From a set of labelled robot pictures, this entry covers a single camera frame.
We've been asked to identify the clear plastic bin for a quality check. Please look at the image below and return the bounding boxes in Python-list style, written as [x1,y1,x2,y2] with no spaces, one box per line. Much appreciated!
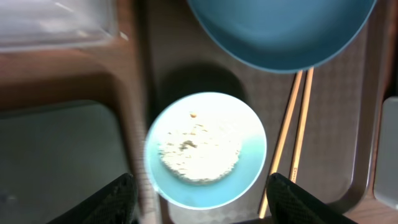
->
[1,0,118,52]

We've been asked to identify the wooden chopstick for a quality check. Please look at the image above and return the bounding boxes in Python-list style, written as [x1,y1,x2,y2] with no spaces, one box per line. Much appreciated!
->
[289,67,314,183]
[257,70,304,219]

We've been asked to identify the food crumbs in bowl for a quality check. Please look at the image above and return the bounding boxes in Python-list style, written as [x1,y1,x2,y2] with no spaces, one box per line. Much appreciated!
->
[159,112,243,185]

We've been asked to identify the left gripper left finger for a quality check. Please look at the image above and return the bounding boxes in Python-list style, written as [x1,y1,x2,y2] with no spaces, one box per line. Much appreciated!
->
[49,173,139,224]

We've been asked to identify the left wooden chopstick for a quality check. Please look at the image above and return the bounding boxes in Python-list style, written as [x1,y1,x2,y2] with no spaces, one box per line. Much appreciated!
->
[257,70,304,219]

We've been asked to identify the light blue bowl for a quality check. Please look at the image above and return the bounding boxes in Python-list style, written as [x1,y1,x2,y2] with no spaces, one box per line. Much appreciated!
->
[144,92,267,210]

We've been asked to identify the dark blue plate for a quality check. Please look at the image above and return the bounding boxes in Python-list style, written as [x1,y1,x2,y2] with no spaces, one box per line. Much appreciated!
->
[187,0,376,73]

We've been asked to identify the black bin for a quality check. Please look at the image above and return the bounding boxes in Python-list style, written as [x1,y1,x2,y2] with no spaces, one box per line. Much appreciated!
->
[1,101,129,224]

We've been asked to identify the brown serving tray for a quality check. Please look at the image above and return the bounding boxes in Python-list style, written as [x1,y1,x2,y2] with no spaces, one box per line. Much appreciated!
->
[136,0,395,212]

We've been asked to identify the right wooden chopstick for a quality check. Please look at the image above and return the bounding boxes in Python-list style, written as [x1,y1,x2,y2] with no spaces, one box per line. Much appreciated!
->
[289,67,314,183]

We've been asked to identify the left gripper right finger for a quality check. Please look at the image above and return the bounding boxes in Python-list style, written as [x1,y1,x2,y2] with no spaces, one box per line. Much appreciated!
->
[266,173,356,224]

